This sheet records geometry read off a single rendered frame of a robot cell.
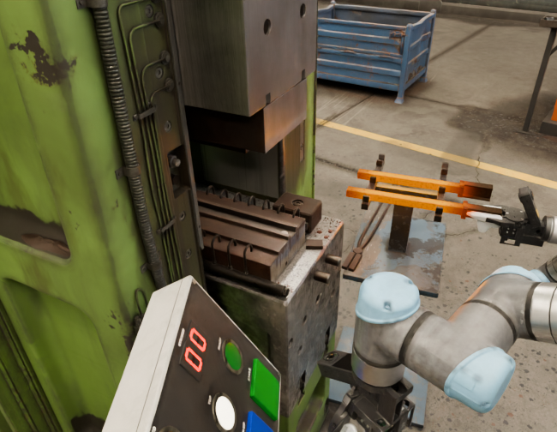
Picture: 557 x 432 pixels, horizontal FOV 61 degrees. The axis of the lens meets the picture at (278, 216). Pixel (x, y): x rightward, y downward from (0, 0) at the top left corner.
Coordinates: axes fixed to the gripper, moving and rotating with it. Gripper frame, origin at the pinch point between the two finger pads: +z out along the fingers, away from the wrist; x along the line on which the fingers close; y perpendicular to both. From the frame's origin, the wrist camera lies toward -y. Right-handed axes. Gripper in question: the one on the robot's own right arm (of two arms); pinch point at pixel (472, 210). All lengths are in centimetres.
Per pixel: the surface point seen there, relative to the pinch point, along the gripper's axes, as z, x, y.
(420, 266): 11.0, 3.6, 26.4
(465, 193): 1.8, 11.3, 1.3
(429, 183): 12.7, 10.6, -0.8
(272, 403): 31, -80, -5
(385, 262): 22.1, 1.9, 26.4
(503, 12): -49, 730, 83
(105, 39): 60, -66, -59
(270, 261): 45, -43, -4
